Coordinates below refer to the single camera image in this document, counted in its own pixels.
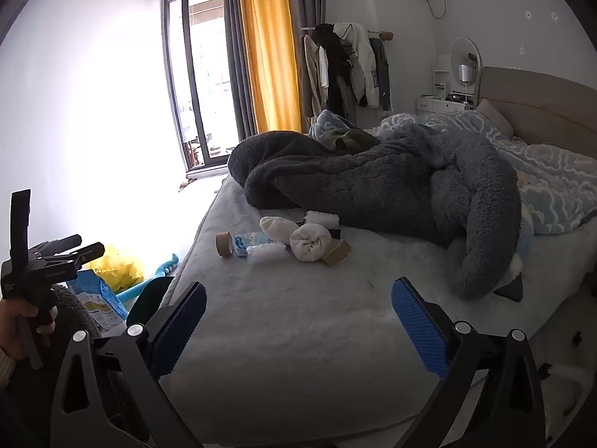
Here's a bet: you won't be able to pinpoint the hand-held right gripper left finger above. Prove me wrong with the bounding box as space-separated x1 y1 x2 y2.
50 281 208 448

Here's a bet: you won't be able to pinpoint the blue printed bag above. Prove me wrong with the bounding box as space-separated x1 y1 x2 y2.
65 268 129 337

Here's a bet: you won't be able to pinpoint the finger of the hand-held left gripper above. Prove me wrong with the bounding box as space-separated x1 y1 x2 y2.
65 242 106 264
34 234 83 257

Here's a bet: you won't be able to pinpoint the black framed glass door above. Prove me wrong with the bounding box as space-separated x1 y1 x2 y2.
163 0 244 179

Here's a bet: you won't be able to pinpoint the white rolled sock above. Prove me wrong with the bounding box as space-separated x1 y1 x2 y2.
289 224 344 263

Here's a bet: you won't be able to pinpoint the grey fleece clothing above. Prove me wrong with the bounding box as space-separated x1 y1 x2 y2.
49 284 101 341

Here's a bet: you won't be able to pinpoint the yellow curtain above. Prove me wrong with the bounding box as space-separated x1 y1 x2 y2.
238 0 304 134

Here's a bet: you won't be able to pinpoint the blue jeans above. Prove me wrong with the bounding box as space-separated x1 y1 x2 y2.
371 37 393 111

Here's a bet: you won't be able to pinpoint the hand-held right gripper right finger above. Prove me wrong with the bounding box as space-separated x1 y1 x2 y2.
391 277 546 448

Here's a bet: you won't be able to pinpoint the blue patterned duvet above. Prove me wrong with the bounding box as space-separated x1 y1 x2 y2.
310 109 597 262

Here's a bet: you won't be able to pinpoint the black garment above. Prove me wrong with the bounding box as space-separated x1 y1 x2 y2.
315 23 358 120

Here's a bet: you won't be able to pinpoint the black flat object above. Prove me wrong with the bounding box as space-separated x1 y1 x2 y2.
492 274 526 304

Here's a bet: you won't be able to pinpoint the cardboard tape core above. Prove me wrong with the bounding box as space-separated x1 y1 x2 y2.
322 239 354 268

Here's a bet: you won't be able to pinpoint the white tissue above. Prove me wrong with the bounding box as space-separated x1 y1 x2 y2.
249 243 290 262

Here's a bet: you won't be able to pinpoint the table lamp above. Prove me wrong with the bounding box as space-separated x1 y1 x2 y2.
457 63 476 104

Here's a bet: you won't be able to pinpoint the white jacket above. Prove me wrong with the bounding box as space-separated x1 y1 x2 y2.
333 22 381 109

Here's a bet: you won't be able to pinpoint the blue tissue packet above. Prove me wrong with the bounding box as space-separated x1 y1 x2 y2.
233 232 272 259

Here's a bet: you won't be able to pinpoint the brown tape roll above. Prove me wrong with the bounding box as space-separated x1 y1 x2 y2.
215 231 236 258

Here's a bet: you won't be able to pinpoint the blue plush toy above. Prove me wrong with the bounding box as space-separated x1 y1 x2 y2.
114 253 181 300

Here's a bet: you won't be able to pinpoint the white wire shelf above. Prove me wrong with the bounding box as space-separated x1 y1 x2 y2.
432 55 451 97

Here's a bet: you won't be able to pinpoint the grey curtain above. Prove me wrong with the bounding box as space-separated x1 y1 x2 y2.
284 0 328 127
223 0 258 139

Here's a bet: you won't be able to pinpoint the person's left hand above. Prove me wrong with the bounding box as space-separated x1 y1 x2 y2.
0 298 57 361

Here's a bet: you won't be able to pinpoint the beige pillow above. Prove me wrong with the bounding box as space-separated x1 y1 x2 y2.
476 98 516 139

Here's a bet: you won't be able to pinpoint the yellow plastic bag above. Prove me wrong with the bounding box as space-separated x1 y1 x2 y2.
91 243 146 295

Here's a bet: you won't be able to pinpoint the olive garment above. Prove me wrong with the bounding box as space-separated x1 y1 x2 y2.
322 128 381 153

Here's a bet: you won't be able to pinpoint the grey fleece blanket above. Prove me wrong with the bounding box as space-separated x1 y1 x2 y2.
228 124 523 300

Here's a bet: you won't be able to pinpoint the white dresser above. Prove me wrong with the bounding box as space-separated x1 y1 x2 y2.
416 93 477 115

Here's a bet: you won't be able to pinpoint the clothes rack rod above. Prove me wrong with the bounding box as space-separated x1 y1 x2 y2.
299 27 394 41

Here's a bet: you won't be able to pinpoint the bed with grey sheet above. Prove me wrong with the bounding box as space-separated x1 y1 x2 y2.
159 116 597 445

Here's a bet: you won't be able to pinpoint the round mirror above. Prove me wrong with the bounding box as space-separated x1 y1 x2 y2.
449 37 482 95

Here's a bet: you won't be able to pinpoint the beige headboard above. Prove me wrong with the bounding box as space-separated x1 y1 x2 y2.
473 66 597 160

